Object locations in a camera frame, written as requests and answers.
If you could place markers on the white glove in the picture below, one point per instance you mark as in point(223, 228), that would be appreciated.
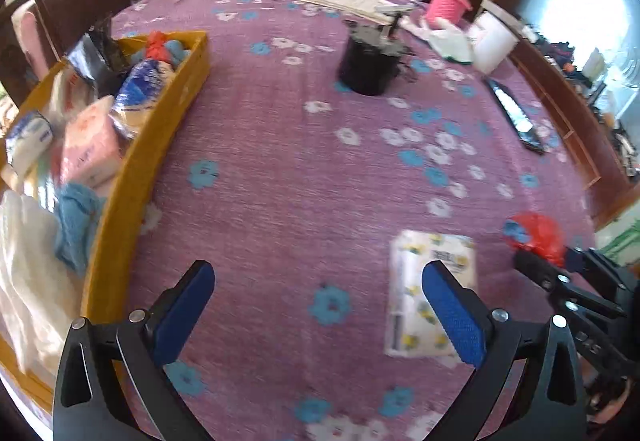
point(445, 41)

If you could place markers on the pink tissue pack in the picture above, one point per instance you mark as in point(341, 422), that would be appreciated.
point(90, 141)

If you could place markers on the blue knit cloth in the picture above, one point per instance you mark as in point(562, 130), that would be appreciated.
point(75, 221)
point(177, 51)

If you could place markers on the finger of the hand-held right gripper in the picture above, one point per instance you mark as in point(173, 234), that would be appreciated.
point(545, 276)
point(592, 263)

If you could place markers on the yellow flowered tissue pack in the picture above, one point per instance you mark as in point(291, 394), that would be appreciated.
point(415, 281)

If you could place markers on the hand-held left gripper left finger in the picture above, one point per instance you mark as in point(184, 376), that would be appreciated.
point(185, 311)

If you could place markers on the purple floral blanket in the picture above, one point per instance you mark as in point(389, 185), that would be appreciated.
point(300, 171)

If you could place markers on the dark wooden chair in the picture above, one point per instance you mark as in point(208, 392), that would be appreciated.
point(50, 28)

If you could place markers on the black phone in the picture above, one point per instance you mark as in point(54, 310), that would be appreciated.
point(515, 116)

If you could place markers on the brown wooden cabinet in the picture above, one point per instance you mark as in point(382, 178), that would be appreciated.
point(575, 136)

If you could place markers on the black cylinder device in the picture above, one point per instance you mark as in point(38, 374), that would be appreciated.
point(365, 66)

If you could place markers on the white green printed box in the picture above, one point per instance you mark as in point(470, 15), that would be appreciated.
point(620, 241)

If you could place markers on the white blue tissue pack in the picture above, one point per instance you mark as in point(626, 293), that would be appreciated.
point(30, 138)

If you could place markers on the black packet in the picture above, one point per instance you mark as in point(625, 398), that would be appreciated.
point(92, 58)

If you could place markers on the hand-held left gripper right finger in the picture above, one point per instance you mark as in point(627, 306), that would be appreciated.
point(455, 316)

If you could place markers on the white plastic jar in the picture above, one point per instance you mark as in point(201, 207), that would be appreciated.
point(492, 46)

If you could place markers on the grey metal stapler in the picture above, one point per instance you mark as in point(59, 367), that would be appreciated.
point(395, 8)

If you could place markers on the white towel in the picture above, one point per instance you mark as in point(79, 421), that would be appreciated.
point(25, 281)

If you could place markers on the blue white packet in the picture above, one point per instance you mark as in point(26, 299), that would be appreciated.
point(140, 91)

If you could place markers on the yellow cardboard box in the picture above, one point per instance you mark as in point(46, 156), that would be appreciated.
point(145, 171)

